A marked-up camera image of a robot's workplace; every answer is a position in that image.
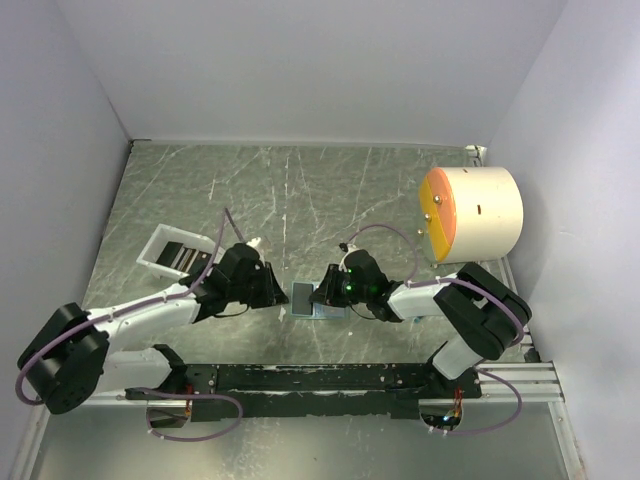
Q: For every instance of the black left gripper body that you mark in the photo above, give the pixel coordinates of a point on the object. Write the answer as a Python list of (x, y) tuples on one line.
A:
[(252, 290)]

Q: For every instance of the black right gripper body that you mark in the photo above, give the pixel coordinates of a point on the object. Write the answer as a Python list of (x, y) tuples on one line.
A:
[(343, 291)]

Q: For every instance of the green card holder wallet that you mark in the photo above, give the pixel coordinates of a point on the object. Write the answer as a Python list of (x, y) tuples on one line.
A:
[(322, 312)]

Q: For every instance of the black credit card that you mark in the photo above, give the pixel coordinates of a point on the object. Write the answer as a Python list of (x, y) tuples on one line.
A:
[(300, 299)]

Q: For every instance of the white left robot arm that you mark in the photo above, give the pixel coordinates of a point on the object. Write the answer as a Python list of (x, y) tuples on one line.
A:
[(82, 352)]

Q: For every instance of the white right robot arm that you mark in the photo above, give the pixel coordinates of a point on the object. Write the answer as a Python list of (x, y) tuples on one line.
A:
[(486, 315)]

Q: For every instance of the black cards in tray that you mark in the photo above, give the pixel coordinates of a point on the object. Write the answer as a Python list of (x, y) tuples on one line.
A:
[(178, 256)]

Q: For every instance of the white card tray box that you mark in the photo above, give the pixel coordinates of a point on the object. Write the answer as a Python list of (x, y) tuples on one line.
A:
[(163, 234)]

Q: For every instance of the white cylinder with orange lid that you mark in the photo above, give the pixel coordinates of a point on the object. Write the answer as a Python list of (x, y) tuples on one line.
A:
[(470, 213)]

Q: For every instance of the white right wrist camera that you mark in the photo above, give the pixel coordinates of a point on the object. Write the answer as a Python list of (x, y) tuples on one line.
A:
[(347, 248)]

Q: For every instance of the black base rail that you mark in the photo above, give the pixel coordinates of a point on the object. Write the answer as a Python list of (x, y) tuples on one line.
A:
[(293, 391)]

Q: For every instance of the aluminium frame profile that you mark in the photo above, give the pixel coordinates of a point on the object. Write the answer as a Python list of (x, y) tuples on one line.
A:
[(535, 382)]

